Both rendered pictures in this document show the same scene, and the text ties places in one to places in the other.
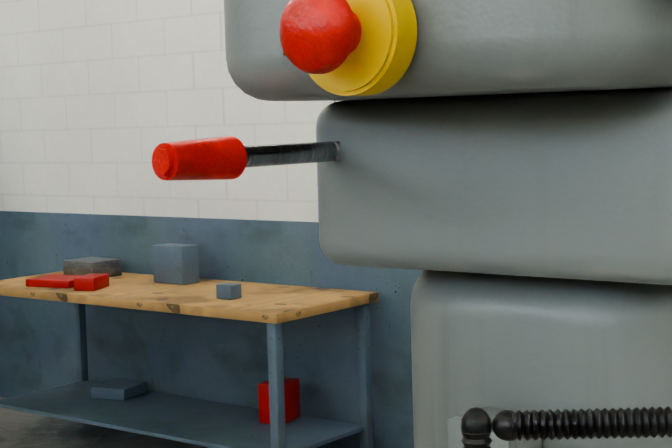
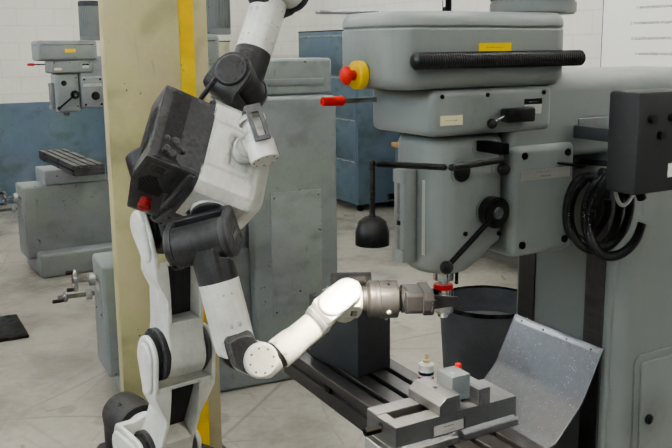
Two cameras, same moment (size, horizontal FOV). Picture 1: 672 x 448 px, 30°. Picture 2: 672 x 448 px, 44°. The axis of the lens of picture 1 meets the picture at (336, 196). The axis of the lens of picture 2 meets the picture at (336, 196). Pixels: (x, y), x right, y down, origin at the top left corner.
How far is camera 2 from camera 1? 1.24 m
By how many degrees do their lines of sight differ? 23
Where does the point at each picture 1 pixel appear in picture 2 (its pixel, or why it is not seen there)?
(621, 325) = (432, 147)
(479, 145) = (400, 100)
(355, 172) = (379, 105)
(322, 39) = (344, 78)
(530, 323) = (415, 146)
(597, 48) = (399, 82)
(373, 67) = (358, 83)
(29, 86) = not seen: hidden behind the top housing
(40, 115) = not seen: hidden behind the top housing
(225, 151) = (338, 99)
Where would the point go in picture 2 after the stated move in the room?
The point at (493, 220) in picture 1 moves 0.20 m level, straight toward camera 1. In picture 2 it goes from (402, 119) to (359, 127)
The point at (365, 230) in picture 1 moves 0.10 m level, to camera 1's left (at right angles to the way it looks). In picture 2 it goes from (380, 120) to (340, 119)
